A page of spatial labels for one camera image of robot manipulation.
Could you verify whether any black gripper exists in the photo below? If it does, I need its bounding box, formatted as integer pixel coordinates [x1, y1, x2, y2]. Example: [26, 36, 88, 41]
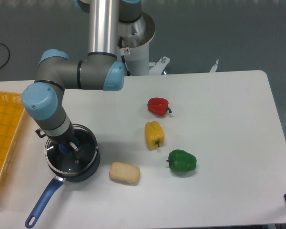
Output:
[35, 123, 85, 160]

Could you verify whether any glass lid blue knob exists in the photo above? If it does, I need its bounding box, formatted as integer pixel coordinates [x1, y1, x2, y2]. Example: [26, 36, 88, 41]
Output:
[45, 124, 98, 177]

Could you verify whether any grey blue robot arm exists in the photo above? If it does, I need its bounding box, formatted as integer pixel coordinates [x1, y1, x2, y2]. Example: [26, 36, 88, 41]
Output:
[21, 0, 142, 152]

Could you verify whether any dark blue saucepan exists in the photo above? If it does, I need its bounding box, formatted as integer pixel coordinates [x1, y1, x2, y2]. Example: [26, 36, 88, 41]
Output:
[24, 124, 101, 228]

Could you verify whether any beige bread loaf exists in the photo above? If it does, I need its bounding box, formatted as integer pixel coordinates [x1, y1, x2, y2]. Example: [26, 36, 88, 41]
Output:
[109, 162, 140, 184]

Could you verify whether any yellow plastic basket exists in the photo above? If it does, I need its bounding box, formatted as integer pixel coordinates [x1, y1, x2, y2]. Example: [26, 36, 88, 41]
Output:
[0, 91, 25, 182]

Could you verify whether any yellow bell pepper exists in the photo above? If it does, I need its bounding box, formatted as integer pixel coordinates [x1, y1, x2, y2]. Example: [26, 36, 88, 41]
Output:
[144, 121, 165, 150]

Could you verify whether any red bell pepper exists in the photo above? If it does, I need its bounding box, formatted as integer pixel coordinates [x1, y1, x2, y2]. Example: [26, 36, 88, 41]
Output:
[147, 97, 172, 116]

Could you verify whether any green bell pepper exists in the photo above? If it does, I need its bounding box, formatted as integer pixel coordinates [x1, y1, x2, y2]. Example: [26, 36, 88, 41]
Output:
[166, 149, 197, 172]

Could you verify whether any black cable on floor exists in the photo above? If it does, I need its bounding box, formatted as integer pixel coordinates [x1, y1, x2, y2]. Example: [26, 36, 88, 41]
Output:
[0, 42, 10, 75]

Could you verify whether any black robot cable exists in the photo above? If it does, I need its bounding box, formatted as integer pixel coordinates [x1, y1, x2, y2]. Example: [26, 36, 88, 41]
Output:
[118, 36, 132, 76]

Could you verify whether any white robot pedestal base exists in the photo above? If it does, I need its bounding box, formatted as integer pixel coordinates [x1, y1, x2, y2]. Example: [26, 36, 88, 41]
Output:
[116, 11, 220, 77]

